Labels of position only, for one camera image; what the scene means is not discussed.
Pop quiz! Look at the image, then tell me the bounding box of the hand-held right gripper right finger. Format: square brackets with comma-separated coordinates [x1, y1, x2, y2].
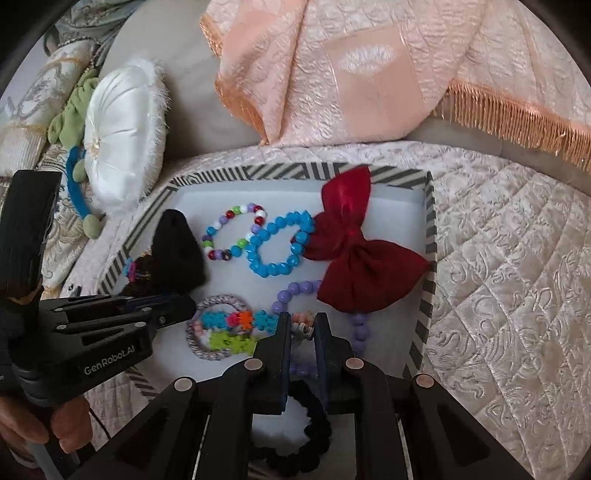
[314, 313, 543, 480]

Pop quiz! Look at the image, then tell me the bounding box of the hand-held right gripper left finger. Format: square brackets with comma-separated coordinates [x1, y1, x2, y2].
[69, 313, 294, 480]

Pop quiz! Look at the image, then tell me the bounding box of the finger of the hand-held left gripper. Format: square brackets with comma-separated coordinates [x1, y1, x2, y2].
[55, 320, 158, 358]
[55, 294, 198, 330]

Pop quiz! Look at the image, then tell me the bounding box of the silver glitter hair tie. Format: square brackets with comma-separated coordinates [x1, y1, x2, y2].
[186, 296, 254, 361]

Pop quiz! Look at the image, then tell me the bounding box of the pink white bead bracelet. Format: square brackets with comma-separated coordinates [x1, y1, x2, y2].
[290, 311, 319, 342]

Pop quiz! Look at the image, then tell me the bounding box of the flower bead bracelet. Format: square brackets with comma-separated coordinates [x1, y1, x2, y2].
[194, 309, 277, 355]

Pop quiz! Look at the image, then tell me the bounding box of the black bow hair clip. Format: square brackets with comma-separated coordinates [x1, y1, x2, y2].
[151, 209, 208, 296]

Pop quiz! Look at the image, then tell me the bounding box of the blue crystal bead bracelet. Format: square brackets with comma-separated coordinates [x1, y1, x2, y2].
[246, 210, 316, 279]

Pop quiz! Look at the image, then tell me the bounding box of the multicolour round bead bracelet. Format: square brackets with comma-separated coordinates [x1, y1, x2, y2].
[201, 202, 269, 263]

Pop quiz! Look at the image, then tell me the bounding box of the red bow hair clip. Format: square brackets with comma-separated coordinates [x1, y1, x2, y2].
[302, 165, 431, 313]

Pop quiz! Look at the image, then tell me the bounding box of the striped cardboard box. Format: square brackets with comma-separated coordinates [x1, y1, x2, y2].
[95, 164, 438, 400]

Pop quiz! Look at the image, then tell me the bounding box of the person's left hand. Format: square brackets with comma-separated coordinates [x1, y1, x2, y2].
[0, 396, 94, 457]

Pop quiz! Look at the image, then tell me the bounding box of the dark brown bow hair clip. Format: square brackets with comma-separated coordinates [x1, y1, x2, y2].
[124, 253, 160, 298]

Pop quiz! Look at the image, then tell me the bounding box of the floral embroidered pillow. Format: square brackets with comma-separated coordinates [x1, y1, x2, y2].
[37, 138, 100, 301]

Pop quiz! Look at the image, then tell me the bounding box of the black scrunchie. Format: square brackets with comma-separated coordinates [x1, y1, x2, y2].
[250, 379, 333, 478]

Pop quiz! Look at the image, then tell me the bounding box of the green plush blue headband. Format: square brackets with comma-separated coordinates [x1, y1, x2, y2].
[47, 69, 108, 241]

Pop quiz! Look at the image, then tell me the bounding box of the white round satin cushion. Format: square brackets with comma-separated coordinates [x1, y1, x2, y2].
[83, 56, 168, 215]

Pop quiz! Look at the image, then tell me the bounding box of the cream gold embroidered pillow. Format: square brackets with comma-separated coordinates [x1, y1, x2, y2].
[0, 39, 100, 178]

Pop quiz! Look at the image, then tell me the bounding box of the cream quilted bedspread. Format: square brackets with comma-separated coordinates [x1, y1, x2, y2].
[60, 138, 591, 480]

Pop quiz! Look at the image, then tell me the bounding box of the taupe upholstered backrest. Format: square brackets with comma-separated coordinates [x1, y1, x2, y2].
[99, 0, 513, 164]

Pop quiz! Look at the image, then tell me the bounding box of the grey green patterned cushion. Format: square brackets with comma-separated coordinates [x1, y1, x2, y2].
[44, 0, 121, 56]

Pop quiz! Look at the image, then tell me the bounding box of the peach fringed blanket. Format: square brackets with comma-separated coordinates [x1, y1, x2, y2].
[199, 0, 591, 174]

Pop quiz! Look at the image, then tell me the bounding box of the purple bead bracelet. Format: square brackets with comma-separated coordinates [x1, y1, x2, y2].
[271, 279, 371, 377]

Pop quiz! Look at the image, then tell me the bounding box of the thin black cable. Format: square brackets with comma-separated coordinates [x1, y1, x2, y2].
[87, 407, 112, 440]

